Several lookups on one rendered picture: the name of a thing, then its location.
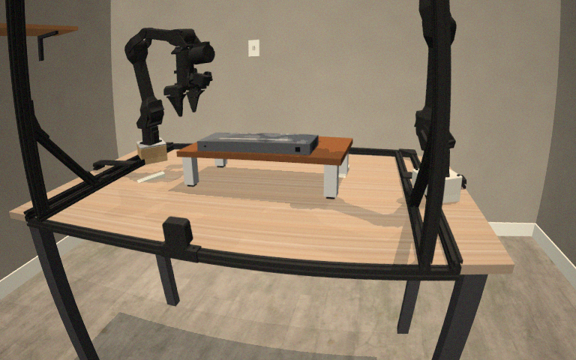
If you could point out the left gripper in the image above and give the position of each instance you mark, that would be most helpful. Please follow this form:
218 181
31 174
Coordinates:
176 91

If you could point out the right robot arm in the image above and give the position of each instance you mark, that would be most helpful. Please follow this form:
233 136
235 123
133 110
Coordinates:
423 117

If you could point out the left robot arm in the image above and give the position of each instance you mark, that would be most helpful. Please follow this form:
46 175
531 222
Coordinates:
136 50

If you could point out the brown wooden stand with white legs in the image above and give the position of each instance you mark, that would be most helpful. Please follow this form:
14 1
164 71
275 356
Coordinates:
332 152

